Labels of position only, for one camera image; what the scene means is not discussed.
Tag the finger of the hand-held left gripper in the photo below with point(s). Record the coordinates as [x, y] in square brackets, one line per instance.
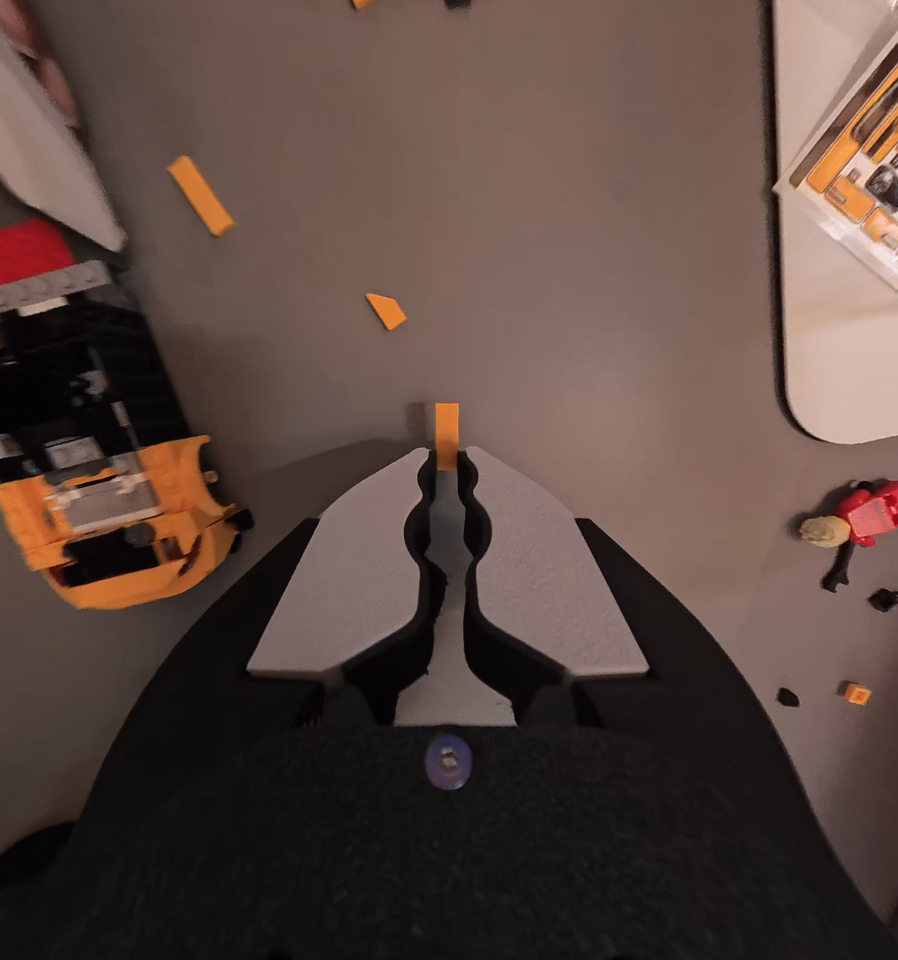
[21, 127]

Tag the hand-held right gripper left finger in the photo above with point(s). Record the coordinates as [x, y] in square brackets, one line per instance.
[344, 570]

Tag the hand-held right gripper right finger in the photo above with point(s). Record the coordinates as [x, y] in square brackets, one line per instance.
[554, 577]

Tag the narrow orange lego tile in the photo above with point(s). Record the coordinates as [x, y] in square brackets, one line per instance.
[446, 431]

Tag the orange and black lego car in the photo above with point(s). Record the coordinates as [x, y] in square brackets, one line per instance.
[96, 465]

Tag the flat orange lego tile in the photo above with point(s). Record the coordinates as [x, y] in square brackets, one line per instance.
[201, 196]

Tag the orange lego wedge tile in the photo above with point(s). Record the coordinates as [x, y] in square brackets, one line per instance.
[386, 310]

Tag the small black lego piece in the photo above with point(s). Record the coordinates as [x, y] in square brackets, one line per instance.
[788, 698]
[891, 598]

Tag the small orange lego stud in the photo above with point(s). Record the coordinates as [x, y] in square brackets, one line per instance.
[856, 693]

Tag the red lego minifigure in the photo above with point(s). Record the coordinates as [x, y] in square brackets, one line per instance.
[873, 514]

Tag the lego instruction booklet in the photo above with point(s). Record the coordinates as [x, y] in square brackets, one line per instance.
[869, 172]

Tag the person's left hand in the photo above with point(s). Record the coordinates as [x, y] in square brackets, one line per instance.
[49, 75]

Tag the white rounded board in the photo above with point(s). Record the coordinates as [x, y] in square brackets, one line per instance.
[854, 360]

